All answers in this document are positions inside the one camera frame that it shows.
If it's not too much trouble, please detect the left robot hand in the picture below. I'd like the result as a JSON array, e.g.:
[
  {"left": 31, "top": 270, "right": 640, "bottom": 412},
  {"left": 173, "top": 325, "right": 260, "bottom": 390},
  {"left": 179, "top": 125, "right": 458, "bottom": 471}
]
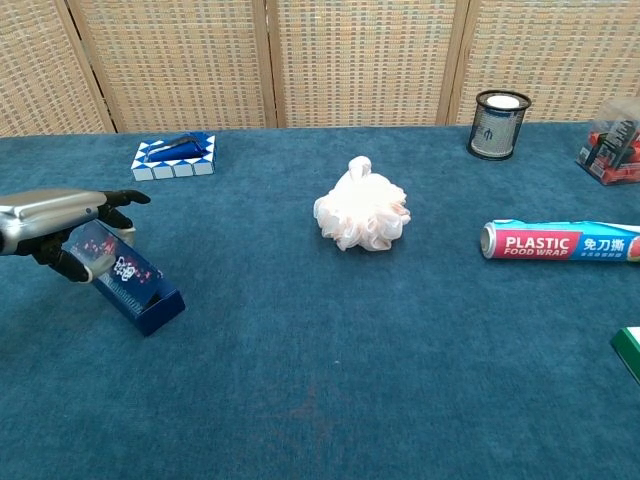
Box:
[{"left": 0, "top": 188, "right": 152, "bottom": 285}]

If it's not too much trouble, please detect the blue glasses case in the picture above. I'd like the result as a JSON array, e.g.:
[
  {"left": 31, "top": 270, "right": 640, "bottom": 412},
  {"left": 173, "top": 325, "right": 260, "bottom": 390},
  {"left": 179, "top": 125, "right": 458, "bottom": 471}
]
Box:
[{"left": 64, "top": 221, "right": 186, "bottom": 338}]

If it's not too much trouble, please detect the blue white snake puzzle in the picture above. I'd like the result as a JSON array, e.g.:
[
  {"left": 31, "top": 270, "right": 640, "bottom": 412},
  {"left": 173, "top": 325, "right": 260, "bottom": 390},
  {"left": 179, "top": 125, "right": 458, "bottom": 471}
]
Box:
[{"left": 130, "top": 132, "right": 217, "bottom": 182}]

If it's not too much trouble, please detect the blue stapler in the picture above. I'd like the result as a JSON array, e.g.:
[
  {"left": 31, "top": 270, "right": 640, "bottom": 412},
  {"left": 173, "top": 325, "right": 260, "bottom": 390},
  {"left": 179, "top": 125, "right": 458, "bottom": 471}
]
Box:
[{"left": 147, "top": 133, "right": 206, "bottom": 162}]

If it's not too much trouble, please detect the blue table carpet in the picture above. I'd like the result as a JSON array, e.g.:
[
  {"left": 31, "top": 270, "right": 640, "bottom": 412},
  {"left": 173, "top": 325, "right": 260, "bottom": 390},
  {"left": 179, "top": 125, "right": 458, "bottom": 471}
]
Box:
[{"left": 0, "top": 121, "right": 640, "bottom": 480}]

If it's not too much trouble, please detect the white pink bath loofah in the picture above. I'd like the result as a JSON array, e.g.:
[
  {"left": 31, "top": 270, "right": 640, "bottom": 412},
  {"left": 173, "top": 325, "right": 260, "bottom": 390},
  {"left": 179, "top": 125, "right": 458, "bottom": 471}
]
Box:
[{"left": 313, "top": 155, "right": 412, "bottom": 253}]

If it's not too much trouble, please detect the woven folding screen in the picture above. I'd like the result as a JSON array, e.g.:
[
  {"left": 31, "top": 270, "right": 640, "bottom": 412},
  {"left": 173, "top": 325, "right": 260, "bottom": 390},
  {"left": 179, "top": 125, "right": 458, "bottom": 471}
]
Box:
[{"left": 0, "top": 0, "right": 640, "bottom": 137}]

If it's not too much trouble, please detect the white bottle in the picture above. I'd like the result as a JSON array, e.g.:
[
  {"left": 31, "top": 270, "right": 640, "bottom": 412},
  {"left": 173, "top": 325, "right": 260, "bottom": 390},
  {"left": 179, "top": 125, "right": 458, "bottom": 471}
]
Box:
[{"left": 472, "top": 94, "right": 522, "bottom": 156}]

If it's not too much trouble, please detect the black mesh cup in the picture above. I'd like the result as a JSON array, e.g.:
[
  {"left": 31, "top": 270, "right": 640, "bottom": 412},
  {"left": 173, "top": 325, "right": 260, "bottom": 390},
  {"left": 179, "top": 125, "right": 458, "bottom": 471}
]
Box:
[{"left": 466, "top": 89, "right": 533, "bottom": 162}]

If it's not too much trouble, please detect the plastic food wrap roll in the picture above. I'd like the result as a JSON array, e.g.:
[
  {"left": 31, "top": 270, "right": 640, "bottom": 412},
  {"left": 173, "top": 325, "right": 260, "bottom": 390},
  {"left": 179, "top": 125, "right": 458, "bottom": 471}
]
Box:
[{"left": 480, "top": 218, "right": 640, "bottom": 266}]

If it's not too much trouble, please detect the clear box red black toy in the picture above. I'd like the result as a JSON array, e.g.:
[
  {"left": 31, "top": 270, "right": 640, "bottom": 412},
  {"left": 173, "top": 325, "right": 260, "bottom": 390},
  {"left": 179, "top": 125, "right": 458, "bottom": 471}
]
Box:
[{"left": 574, "top": 97, "right": 640, "bottom": 187}]

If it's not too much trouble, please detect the white green product box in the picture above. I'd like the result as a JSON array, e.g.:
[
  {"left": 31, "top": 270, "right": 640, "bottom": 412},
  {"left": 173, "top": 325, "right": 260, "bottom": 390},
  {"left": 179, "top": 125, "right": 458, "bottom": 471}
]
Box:
[{"left": 609, "top": 325, "right": 640, "bottom": 386}]

